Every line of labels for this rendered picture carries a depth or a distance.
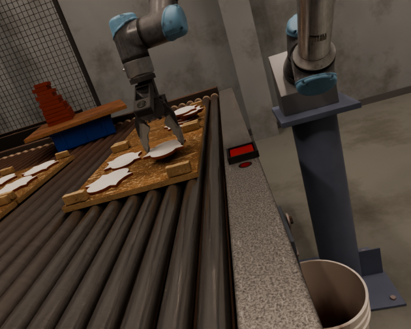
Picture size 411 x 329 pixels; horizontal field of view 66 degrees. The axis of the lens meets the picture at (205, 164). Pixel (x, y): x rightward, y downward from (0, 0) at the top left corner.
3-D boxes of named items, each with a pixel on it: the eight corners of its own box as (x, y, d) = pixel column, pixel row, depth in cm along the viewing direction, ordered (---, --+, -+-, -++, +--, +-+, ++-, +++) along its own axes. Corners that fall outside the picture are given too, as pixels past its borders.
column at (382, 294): (368, 248, 164) (344, 83, 135) (406, 305, 129) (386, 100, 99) (295, 262, 170) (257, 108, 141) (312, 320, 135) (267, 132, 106)
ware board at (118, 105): (121, 101, 204) (120, 98, 203) (127, 108, 158) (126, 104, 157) (42, 128, 194) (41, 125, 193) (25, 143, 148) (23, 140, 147)
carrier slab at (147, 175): (204, 130, 112) (203, 126, 111) (199, 177, 73) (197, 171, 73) (113, 156, 116) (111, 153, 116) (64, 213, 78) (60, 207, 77)
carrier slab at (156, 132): (206, 108, 151) (205, 104, 150) (204, 130, 112) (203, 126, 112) (137, 128, 155) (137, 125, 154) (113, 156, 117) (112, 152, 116)
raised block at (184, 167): (192, 169, 75) (188, 158, 74) (192, 172, 73) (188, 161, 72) (169, 175, 76) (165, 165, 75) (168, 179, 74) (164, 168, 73)
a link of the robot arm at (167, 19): (175, -15, 77) (137, 0, 80) (175, 18, 72) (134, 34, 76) (189, 10, 83) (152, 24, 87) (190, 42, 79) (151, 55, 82)
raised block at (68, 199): (90, 197, 78) (85, 188, 77) (87, 200, 77) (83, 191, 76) (68, 203, 79) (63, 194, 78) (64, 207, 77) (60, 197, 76)
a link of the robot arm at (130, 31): (129, 8, 75) (100, 21, 78) (145, 55, 79) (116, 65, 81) (143, 11, 83) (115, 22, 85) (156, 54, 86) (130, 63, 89)
